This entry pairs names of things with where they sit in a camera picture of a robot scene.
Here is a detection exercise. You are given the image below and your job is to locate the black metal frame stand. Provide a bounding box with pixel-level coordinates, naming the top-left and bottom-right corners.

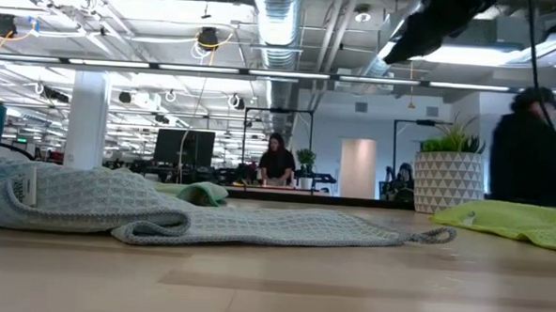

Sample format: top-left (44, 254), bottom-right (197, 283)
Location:
top-left (391, 117), bottom-right (455, 183)
top-left (240, 105), bottom-right (315, 192)

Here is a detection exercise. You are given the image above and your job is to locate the black ceiling cable reel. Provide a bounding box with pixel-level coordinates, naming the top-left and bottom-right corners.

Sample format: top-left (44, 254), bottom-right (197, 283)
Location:
top-left (0, 13), bottom-right (18, 39)
top-left (196, 25), bottom-right (222, 52)

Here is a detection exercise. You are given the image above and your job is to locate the white pillar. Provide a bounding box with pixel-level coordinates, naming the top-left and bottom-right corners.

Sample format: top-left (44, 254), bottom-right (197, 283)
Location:
top-left (63, 70), bottom-right (113, 171)

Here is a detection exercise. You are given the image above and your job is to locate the pale pink door panel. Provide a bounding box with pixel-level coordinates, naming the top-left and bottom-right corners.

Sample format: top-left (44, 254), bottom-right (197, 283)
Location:
top-left (338, 137), bottom-right (378, 199)

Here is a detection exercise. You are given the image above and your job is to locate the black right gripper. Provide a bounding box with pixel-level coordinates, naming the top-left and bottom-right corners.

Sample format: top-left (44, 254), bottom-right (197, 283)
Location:
top-left (382, 0), bottom-right (501, 70)

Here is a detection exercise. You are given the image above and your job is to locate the white triangle-pattern plant pot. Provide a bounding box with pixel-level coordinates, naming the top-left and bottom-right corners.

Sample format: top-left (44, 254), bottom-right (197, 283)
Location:
top-left (412, 149), bottom-right (487, 217)

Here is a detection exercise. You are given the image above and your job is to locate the lime green microfiber towel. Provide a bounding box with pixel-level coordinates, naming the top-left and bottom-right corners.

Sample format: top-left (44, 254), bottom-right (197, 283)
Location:
top-left (431, 196), bottom-right (556, 254)

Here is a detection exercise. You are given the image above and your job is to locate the overhead light bar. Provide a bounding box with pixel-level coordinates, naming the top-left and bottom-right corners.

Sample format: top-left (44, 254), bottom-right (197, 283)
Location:
top-left (0, 53), bottom-right (556, 97)

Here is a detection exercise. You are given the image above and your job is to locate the grey waffle microfiber towel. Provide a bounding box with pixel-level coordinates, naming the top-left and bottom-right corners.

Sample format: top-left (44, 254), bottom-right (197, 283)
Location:
top-left (0, 156), bottom-right (460, 259)

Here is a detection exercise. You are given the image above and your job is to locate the small potted plant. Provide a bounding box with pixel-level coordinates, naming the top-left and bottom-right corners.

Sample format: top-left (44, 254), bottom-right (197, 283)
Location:
top-left (294, 148), bottom-right (317, 191)

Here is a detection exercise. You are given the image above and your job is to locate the pale green waffle towel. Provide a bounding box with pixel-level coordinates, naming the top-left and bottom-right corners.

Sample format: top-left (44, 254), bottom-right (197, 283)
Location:
top-left (151, 178), bottom-right (231, 210)

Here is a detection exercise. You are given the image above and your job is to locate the black computer monitor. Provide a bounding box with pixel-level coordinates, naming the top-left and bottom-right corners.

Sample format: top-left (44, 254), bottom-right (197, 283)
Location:
top-left (152, 127), bottom-right (217, 185)

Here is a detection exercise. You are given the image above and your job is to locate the silver ceiling duct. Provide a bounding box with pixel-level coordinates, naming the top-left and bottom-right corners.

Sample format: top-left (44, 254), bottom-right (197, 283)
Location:
top-left (248, 0), bottom-right (304, 139)

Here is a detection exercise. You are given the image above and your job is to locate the green spiky plant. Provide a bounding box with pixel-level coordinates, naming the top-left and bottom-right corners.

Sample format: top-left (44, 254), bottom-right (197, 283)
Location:
top-left (419, 113), bottom-right (487, 156)

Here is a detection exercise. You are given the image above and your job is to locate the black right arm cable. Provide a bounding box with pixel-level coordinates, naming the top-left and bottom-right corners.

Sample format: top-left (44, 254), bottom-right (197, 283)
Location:
top-left (520, 0), bottom-right (556, 163)

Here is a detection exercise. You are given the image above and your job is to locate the dark background table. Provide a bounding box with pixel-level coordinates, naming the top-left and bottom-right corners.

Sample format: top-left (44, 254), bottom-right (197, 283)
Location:
top-left (222, 184), bottom-right (416, 211)

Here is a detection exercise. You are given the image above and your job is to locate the person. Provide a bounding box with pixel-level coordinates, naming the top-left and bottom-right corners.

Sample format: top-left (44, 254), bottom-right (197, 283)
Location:
top-left (256, 132), bottom-right (299, 189)
top-left (486, 85), bottom-right (556, 210)

